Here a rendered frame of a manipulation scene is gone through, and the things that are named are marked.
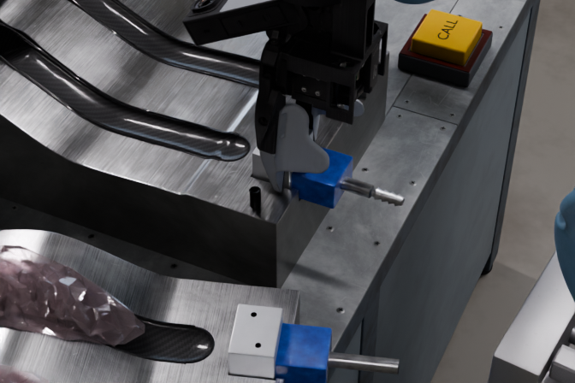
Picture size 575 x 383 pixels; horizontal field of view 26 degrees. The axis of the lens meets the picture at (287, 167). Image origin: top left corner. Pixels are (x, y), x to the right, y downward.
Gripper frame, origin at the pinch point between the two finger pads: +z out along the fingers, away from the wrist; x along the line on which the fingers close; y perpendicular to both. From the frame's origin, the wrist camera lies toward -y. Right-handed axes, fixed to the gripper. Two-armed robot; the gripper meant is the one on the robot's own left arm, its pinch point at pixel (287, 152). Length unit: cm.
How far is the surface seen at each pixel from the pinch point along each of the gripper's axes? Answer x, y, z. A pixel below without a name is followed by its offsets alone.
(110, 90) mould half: 2.6, -19.6, 1.8
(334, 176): -1.0, 4.9, 0.1
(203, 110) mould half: 3.8, -10.4, 1.9
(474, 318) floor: 65, 5, 91
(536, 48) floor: 142, -7, 91
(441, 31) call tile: 31.0, 3.7, 6.8
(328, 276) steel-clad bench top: -3.1, 5.5, 10.5
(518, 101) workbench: 75, 4, 50
